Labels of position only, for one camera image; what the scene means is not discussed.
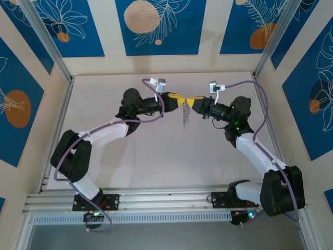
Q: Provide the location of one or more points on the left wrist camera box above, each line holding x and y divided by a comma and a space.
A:
159, 84

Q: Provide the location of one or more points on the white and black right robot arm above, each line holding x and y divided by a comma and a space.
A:
255, 151

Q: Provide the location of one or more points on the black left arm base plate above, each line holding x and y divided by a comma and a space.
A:
113, 201

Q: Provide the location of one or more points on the long aluminium frame rail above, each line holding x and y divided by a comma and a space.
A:
166, 200

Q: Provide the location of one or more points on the aluminium side rail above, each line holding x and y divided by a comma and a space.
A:
65, 104
271, 130

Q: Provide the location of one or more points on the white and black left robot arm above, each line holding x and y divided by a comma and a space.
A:
104, 132

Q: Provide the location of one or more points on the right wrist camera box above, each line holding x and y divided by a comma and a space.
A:
216, 87

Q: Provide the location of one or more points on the small controller board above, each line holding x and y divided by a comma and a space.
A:
242, 216
93, 214

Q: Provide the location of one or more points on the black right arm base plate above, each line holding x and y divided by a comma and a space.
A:
217, 200

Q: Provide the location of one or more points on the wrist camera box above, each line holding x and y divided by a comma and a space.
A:
159, 84
216, 87

